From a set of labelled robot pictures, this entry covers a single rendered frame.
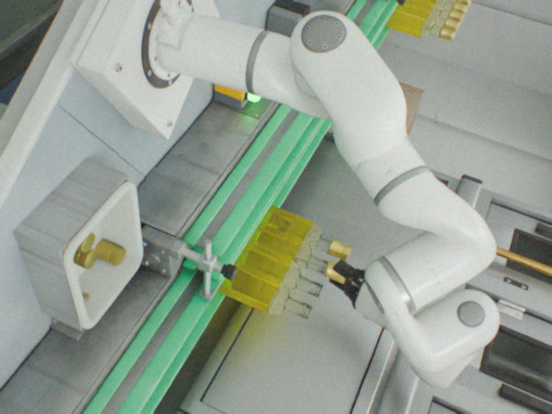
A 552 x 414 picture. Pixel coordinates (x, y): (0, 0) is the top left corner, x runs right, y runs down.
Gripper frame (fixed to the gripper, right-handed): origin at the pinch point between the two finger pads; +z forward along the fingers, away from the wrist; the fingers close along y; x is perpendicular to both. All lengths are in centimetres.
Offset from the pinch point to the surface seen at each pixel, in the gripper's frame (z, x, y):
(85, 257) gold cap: 26, 42, 23
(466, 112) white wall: 110, -492, -302
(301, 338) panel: 0.3, 10.6, -12.9
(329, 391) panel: -11.2, 16.3, -13.1
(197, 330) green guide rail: 14.4, 28.3, -3.7
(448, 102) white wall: 133, -492, -301
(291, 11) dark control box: 48, -39, 24
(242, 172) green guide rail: 26.3, 3.0, 13.7
